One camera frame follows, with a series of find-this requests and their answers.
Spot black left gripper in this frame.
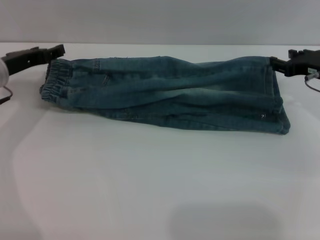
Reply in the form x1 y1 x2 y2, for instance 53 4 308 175
5 44 66 76

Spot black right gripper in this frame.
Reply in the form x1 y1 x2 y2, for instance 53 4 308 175
269 49 320 77

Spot blue denim shorts with cartoon print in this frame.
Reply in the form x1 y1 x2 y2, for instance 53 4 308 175
39 56 292 135

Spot gripper cable with plug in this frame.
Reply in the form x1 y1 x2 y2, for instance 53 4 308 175
304 70 320 92
0 85 13 105

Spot right gripper cable with plug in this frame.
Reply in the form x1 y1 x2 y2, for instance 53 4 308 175
304 70 320 92

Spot left gripper cable with plug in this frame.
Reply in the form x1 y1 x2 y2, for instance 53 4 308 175
0 85 13 105

